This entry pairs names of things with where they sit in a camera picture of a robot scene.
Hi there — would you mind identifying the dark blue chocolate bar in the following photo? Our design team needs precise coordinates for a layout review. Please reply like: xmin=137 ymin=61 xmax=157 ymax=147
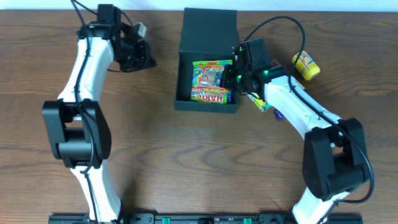
xmin=274 ymin=109 xmax=284 ymax=121

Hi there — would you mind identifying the black box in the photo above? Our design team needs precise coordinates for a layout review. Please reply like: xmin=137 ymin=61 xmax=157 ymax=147
xmin=174 ymin=7 xmax=239 ymax=114

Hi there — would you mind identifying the green gummy worms bag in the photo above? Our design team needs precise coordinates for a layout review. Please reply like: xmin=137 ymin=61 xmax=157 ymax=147
xmin=190 ymin=60 xmax=233 ymax=105

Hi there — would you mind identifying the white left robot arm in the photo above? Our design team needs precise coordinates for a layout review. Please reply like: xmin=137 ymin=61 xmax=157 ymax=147
xmin=42 ymin=4 xmax=156 ymax=223

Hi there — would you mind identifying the blue cookie roll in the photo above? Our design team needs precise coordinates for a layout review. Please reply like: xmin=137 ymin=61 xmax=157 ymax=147
xmin=227 ymin=95 xmax=233 ymax=104

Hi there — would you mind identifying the black mounting rail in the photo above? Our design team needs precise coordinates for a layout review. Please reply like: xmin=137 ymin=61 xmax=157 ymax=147
xmin=48 ymin=213 xmax=363 ymax=224

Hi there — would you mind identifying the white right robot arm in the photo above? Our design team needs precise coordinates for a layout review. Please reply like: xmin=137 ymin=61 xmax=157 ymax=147
xmin=220 ymin=39 xmax=374 ymax=223

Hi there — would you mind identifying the green pretzel snack box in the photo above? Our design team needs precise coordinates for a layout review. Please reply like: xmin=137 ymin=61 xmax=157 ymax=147
xmin=248 ymin=93 xmax=271 ymax=112

